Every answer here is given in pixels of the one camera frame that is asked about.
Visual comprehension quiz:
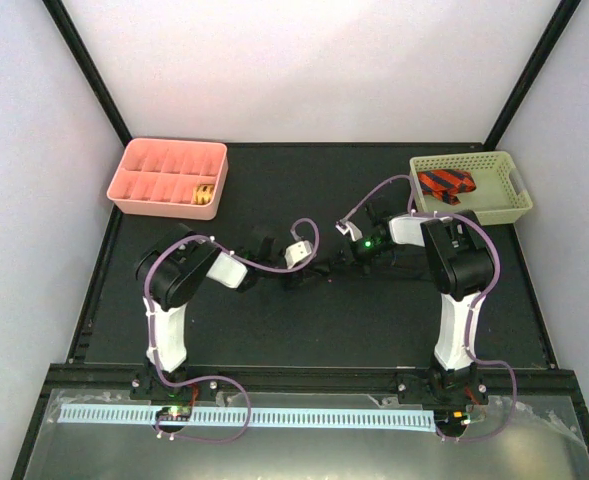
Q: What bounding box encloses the black necktie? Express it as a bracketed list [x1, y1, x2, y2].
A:
[306, 254, 432, 282]

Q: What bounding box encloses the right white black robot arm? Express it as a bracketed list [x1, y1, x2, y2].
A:
[336, 210, 497, 403]

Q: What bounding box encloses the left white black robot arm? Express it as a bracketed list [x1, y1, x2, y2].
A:
[135, 218, 320, 399]

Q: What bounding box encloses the orange navy striped tie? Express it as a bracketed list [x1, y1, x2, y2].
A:
[417, 169, 477, 205]

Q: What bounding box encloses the green perforated plastic basket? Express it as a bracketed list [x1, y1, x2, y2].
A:
[409, 151, 533, 226]

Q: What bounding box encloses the yellow black rolled tie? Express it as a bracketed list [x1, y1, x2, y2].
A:
[191, 184, 215, 206]

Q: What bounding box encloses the pink compartment organizer box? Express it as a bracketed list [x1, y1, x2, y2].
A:
[107, 138, 228, 221]

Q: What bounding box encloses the clear acrylic sheet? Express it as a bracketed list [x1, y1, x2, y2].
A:
[14, 390, 589, 479]

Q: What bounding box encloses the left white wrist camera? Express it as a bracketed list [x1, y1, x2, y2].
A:
[284, 240, 313, 269]

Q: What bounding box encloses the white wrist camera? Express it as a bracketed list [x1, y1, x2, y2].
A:
[335, 220, 363, 242]
[284, 240, 313, 269]

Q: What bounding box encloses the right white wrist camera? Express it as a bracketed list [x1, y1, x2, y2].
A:
[335, 220, 363, 242]

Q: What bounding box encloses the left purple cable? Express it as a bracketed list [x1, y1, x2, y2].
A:
[141, 217, 321, 445]

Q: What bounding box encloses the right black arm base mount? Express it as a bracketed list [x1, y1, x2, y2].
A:
[395, 370, 488, 408]

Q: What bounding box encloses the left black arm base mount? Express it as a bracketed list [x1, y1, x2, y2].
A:
[129, 364, 219, 406]

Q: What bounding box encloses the light blue slotted cable duct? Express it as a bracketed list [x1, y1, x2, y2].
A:
[57, 404, 436, 433]

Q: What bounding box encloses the right black frame post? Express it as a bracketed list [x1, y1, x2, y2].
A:
[483, 0, 582, 151]

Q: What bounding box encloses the black frame post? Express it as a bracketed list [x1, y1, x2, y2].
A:
[42, 0, 132, 146]
[483, 0, 582, 151]

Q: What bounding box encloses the left black frame post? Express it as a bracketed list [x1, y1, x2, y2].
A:
[42, 0, 132, 146]

